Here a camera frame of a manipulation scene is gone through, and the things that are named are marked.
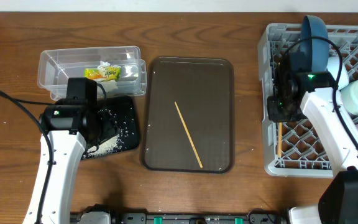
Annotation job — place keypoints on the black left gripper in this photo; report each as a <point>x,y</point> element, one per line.
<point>108,126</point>

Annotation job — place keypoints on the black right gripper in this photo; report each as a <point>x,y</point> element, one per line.
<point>275,114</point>

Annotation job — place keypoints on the white rice pile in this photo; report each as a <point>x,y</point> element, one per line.
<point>107,144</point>

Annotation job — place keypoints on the wooden chopstick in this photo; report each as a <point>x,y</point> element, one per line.
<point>279,141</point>
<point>189,136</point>

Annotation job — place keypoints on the yellow snack wrapper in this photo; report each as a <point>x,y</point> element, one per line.
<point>103,74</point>

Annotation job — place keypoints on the dark blue plate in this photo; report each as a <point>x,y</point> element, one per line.
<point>316,50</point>

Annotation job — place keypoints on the light blue bowl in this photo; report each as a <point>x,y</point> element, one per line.
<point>333,68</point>

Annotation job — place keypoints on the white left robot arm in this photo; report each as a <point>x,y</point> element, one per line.
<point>67,130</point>

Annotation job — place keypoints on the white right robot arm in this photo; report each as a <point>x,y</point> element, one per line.
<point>328,105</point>

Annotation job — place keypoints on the black waste tray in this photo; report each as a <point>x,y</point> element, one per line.
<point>126,118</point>

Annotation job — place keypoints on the grey dishwasher rack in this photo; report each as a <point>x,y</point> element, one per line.
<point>302,151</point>

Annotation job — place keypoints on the clear plastic waste bin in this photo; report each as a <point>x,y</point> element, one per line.
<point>57,66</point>

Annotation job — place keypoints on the brown serving tray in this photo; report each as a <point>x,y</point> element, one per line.
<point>204,91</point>

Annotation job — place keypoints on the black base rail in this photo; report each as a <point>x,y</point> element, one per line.
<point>254,217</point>

